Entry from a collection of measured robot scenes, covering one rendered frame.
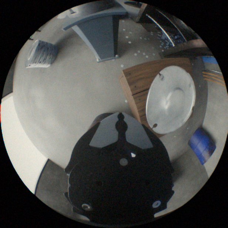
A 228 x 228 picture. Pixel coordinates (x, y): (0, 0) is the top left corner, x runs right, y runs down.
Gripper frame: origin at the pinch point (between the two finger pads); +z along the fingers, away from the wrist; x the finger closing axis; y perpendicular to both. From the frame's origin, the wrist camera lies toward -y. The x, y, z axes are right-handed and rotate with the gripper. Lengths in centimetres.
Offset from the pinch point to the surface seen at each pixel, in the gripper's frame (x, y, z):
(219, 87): 195, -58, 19
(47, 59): -70, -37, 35
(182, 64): 28.8, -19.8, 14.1
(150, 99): 9.9, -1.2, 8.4
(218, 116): 227, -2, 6
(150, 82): 10.6, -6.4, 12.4
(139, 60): 16, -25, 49
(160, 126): 17.9, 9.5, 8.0
